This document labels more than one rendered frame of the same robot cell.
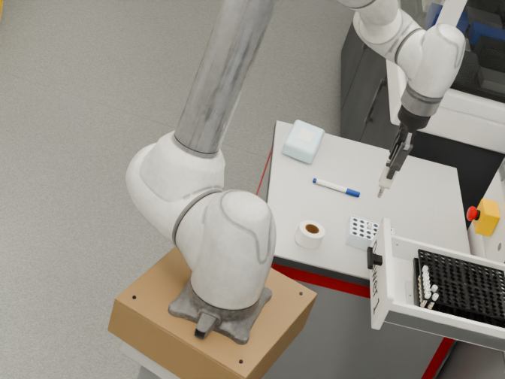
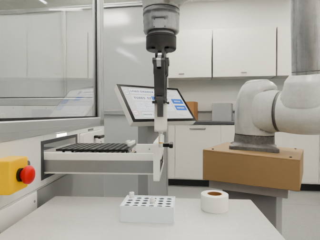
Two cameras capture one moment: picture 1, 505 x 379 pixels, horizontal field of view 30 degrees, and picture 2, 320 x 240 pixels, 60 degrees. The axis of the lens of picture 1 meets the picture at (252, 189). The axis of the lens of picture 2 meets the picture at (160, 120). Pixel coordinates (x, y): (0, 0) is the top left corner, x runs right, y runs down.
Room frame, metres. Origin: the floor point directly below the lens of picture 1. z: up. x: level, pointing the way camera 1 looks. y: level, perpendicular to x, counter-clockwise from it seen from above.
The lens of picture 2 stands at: (2.66, -0.20, 1.01)
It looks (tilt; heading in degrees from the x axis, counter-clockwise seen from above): 1 degrees down; 190
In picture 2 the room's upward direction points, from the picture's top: straight up
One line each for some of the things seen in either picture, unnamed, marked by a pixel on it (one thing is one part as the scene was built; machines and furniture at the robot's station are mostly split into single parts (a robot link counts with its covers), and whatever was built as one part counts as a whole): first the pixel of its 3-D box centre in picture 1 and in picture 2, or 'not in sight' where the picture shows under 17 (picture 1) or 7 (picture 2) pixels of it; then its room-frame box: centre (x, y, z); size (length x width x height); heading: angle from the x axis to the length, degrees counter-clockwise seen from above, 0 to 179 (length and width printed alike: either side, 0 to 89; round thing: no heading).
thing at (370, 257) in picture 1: (374, 259); (167, 145); (1.76, -0.33, 0.91); 0.07 x 0.04 x 0.01; 6
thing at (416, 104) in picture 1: (421, 98); (161, 24); (1.98, -0.31, 1.23); 0.09 x 0.09 x 0.06
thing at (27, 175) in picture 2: (473, 213); (25, 175); (2.12, -0.58, 0.88); 0.04 x 0.03 x 0.04; 6
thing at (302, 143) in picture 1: (303, 140); not in sight; (2.34, -0.10, 0.78); 0.15 x 0.10 x 0.04; 174
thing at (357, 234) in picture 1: (370, 235); (148, 208); (2.01, -0.34, 0.78); 0.12 x 0.08 x 0.04; 94
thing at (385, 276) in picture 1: (381, 271); (159, 154); (1.76, -0.35, 0.87); 0.29 x 0.02 x 0.11; 6
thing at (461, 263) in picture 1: (459, 292); (99, 155); (1.78, -0.55, 0.87); 0.22 x 0.18 x 0.06; 96
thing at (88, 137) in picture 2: not in sight; (92, 143); (1.48, -0.71, 0.87); 0.29 x 0.02 x 0.11; 6
